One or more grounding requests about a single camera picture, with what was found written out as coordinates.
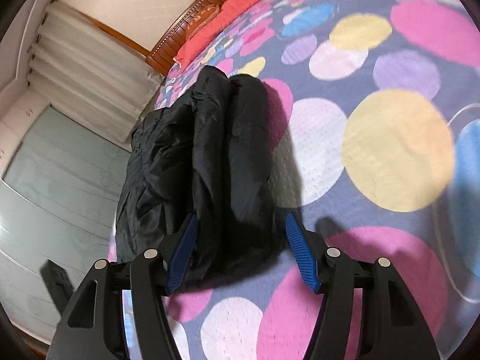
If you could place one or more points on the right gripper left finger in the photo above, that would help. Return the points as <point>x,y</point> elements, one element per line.
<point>118,308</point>

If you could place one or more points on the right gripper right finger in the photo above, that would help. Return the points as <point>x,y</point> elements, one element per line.
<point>366,306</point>

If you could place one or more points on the black puffer jacket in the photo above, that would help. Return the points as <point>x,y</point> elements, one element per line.
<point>206,155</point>

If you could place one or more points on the frosted glass wardrobe door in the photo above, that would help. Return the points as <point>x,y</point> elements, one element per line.
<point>58,202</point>

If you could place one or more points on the beige left curtain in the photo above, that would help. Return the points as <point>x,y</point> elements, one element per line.
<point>90,76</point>

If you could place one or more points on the orange embroidered pillow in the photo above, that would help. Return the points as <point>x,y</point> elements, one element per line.
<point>200,20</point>

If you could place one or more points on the red folded blanket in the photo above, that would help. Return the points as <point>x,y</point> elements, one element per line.
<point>229,11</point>

